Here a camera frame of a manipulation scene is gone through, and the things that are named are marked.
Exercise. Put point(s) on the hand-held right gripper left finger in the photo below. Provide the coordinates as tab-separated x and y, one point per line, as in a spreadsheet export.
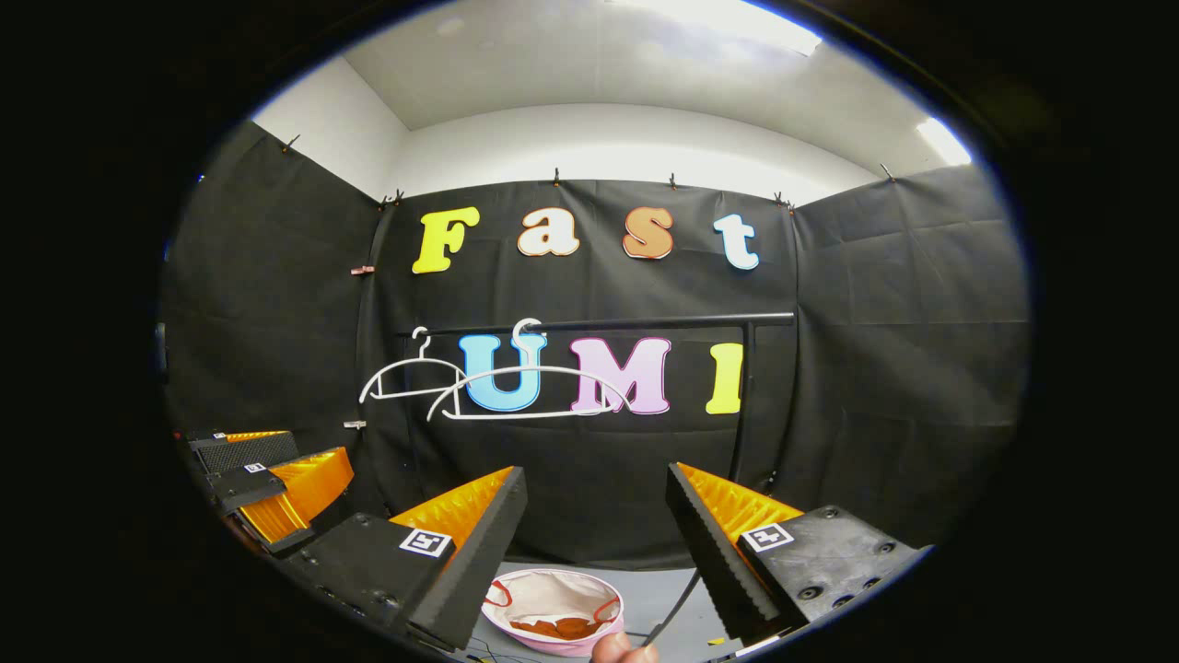
484	562

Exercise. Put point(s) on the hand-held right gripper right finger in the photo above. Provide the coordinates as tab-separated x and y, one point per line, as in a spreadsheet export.
709	562

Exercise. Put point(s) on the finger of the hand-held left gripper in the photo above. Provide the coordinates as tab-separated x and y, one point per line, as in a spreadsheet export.
249	451
244	486

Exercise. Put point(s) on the pink round laundry hamper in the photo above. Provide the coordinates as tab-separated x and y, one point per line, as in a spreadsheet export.
553	594

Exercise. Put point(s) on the white plastic clothes hanger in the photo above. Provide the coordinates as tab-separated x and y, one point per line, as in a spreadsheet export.
424	354
553	369

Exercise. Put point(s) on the black metal clothes rack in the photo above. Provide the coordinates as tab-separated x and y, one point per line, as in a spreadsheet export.
663	321

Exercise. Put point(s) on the black backdrop cloth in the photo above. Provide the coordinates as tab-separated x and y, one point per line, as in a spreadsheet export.
875	368

